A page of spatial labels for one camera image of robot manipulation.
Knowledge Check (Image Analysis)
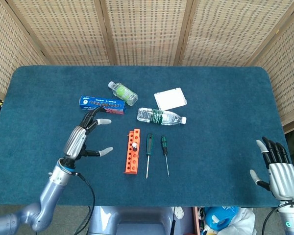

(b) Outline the clear water bottle dark label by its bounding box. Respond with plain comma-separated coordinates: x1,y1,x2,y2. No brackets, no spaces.
136,107,188,126

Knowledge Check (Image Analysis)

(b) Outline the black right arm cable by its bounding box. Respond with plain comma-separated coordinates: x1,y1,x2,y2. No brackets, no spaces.
261,202,286,235

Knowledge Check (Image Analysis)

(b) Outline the blue-grey robot torso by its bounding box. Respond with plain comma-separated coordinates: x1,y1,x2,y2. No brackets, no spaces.
87,206,196,235

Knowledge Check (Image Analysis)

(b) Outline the blue white container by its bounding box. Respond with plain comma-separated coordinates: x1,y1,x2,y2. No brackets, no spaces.
204,206,241,232

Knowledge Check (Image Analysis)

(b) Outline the blue Oreo cookie box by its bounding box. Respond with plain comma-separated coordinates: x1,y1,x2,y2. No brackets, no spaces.
78,95,126,115

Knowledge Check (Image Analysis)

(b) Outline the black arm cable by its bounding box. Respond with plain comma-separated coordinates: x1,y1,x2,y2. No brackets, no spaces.
73,171,97,235
261,202,286,235

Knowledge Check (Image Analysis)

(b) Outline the teal black screwdriver thick handle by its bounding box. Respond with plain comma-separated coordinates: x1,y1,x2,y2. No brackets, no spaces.
146,133,154,180

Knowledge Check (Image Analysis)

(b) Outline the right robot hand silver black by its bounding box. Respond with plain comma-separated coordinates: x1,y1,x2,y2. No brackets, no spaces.
249,136,294,203

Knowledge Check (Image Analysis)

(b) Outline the blue table cloth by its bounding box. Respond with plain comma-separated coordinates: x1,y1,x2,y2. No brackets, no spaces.
0,65,289,208

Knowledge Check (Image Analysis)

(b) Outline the woven wooden folding screen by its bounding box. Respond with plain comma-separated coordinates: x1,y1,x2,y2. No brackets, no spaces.
0,0,294,134

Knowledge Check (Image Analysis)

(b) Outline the white plastic plate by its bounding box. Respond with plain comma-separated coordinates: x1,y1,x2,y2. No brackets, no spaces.
153,87,188,111

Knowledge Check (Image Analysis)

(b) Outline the small bottle light green label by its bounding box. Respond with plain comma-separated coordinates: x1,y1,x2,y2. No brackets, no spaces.
107,81,139,107

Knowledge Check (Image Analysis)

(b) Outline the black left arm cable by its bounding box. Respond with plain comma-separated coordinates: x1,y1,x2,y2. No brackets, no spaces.
73,171,97,235

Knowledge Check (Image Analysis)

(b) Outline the orange tool holder block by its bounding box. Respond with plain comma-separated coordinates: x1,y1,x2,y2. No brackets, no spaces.
123,128,141,176

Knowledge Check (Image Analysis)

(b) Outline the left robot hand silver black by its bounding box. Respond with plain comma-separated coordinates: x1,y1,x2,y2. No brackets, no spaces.
63,106,114,160

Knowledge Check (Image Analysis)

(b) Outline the white plastic bag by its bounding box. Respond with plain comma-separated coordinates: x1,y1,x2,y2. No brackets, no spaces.
220,207,258,235

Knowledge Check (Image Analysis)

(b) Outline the green black screwdriver slim handle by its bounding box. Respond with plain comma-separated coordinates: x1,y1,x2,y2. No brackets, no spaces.
160,135,171,178

